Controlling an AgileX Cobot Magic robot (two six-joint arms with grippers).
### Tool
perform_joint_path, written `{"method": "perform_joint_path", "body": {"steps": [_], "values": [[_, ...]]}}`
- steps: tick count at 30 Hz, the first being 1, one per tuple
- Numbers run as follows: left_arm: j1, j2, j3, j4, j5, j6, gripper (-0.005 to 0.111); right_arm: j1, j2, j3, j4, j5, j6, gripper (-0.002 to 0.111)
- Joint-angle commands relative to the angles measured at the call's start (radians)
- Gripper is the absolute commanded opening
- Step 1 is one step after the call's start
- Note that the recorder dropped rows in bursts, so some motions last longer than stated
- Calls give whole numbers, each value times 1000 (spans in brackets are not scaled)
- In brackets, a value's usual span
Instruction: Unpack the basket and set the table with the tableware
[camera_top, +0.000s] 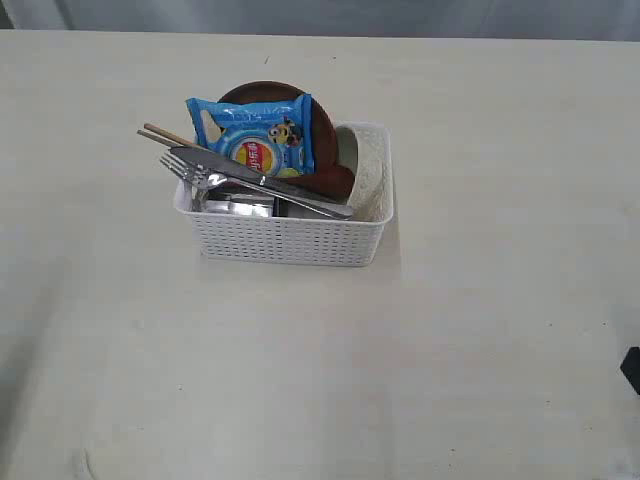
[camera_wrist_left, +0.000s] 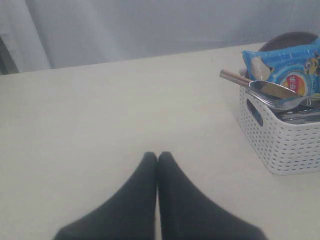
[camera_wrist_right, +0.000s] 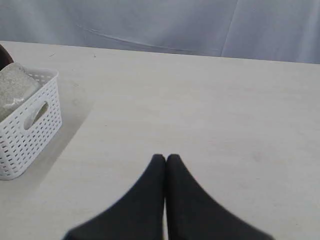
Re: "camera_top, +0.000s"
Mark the silver fork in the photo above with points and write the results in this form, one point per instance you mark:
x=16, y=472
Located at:
x=194, y=175

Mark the white ceramic bowl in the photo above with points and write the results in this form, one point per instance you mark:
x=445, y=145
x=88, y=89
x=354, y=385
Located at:
x=362, y=149

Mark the silver table knife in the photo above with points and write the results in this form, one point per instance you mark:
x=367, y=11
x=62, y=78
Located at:
x=252, y=179

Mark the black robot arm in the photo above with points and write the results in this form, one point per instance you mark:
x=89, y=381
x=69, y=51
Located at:
x=630, y=368

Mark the white perforated plastic basket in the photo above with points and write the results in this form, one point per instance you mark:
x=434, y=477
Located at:
x=303, y=239

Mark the silver foil packet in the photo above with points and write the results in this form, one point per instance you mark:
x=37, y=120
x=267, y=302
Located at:
x=234, y=202

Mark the wooden chopstick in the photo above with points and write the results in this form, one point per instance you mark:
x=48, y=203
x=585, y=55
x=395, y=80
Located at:
x=158, y=139
x=168, y=135

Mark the blue chips bag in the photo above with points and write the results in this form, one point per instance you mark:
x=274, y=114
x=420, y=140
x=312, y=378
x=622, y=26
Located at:
x=274, y=138

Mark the brown round plate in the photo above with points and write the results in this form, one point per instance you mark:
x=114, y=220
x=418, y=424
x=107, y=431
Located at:
x=329, y=179

